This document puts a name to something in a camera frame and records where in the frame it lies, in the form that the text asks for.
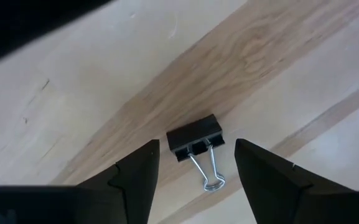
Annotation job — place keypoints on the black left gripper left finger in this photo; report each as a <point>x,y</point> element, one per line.
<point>135,193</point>

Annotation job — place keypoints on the black binder clip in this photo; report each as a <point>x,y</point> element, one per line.
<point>194,132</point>

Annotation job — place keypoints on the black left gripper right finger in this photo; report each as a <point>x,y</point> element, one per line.
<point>266,189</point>

